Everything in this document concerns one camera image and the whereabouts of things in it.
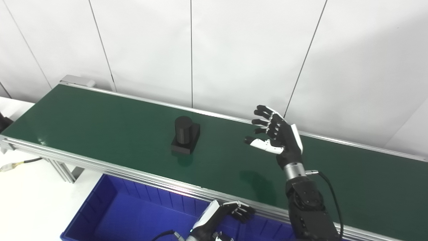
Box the black cylinder block part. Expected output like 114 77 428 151
171 116 201 155

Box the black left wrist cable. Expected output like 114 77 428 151
150 230 178 241

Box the black device at table edge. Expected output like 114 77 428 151
0 113 14 134

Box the green conveyor belt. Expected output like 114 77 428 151
0 75 428 241

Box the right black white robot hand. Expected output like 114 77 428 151
244 105 304 168

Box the aluminium conveyor leg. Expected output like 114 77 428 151
43 157 86 184

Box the black cable yellow connector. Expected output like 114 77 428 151
0 157 43 173

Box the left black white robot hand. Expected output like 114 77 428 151
191 200 255 241

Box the grey conveyor end housing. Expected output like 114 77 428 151
60 75 96 89

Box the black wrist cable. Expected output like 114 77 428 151
306 170 345 241
150 230 178 241

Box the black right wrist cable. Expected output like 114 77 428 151
306 170 345 241

